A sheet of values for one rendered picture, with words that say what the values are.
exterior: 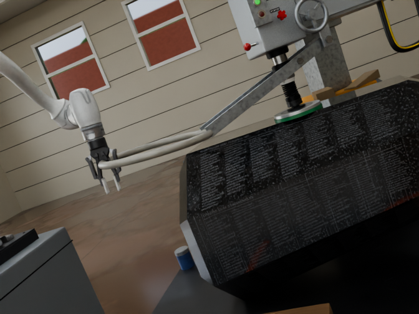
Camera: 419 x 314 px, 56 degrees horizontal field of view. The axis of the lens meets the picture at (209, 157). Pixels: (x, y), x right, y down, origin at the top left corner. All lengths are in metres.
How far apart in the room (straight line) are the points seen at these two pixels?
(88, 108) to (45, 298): 0.73
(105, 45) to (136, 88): 1.08
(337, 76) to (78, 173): 7.58
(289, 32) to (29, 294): 1.34
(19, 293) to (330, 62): 2.04
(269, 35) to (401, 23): 6.54
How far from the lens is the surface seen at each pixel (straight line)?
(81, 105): 1.65
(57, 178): 9.74
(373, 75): 2.49
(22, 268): 1.32
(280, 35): 1.71
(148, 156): 1.41
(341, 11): 1.89
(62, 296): 1.43
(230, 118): 1.65
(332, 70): 2.56
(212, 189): 1.71
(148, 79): 8.37
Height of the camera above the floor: 1.06
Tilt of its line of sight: 9 degrees down
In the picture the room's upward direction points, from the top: 21 degrees counter-clockwise
